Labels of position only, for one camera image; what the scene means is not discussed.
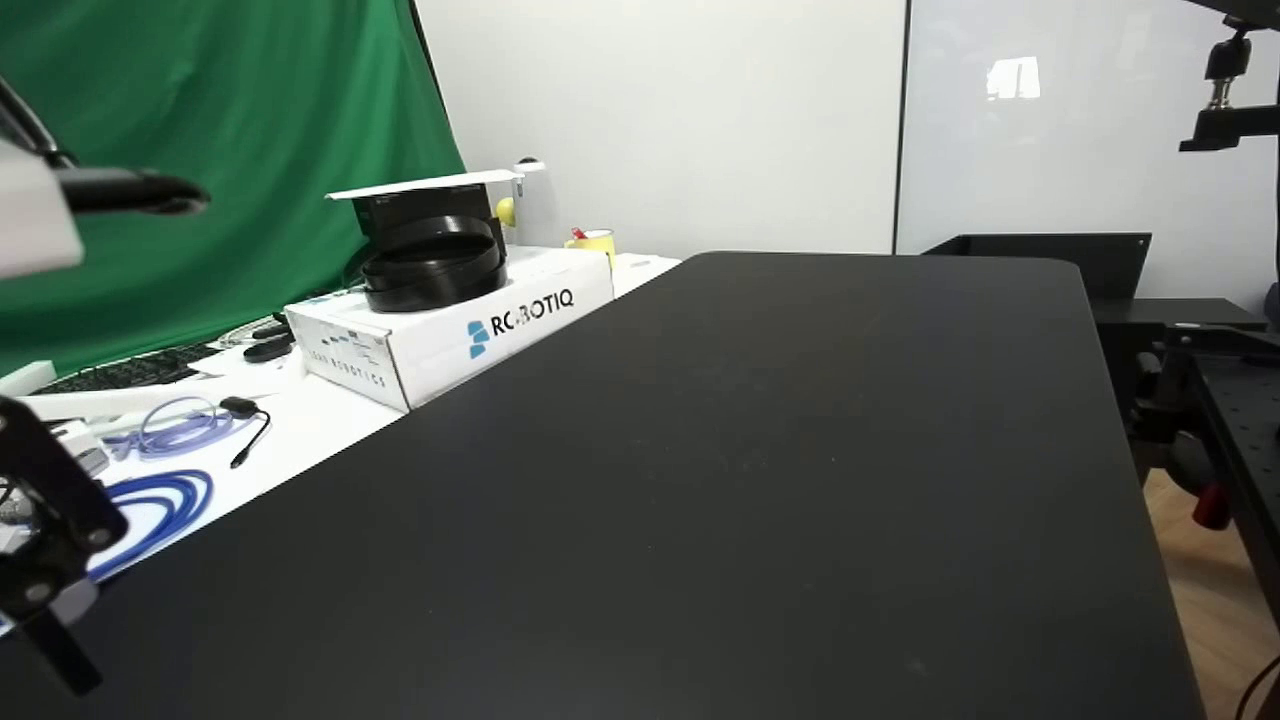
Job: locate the green screen cloth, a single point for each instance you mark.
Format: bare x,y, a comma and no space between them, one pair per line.
270,105

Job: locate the black computer keyboard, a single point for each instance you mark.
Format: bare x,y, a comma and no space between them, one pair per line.
135,374

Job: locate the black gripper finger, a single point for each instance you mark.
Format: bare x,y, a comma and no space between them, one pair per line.
75,522

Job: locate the black computer mouse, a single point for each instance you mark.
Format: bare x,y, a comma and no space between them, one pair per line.
270,350

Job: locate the white flat board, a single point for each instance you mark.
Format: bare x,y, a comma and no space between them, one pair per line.
515,173

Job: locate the white Robotiq cardboard box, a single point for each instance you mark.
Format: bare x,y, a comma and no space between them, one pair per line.
410,359

